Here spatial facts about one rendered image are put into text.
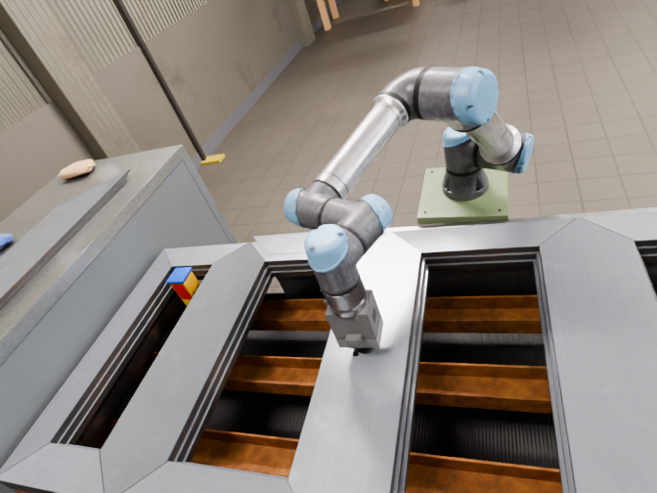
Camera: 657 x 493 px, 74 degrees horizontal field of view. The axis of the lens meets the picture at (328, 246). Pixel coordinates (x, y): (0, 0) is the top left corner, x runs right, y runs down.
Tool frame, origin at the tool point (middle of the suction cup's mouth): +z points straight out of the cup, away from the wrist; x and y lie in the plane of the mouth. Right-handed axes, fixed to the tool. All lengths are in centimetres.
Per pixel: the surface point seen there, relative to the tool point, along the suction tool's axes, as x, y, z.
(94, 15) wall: 245, -232, -55
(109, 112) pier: 195, -221, -2
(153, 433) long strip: -22.6, -42.4, -1.1
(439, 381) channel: 3.3, 12.4, 17.4
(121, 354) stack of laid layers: -2, -68, 1
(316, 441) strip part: -21.0, -5.9, -1.1
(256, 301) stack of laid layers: 16.3, -34.4, 2.3
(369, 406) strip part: -13.6, 2.8, -1.1
